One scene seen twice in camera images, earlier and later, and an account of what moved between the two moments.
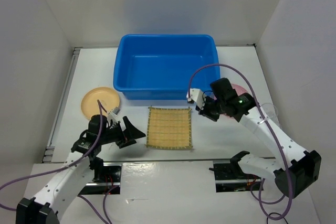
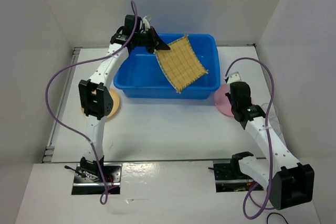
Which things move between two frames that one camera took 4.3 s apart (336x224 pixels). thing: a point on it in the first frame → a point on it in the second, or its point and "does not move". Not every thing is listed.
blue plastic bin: (159, 66) does not move
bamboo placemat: (169, 128) → (180, 64)
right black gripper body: (212, 105) → (231, 100)
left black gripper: (127, 137) → (156, 42)
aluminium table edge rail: (49, 154) does not move
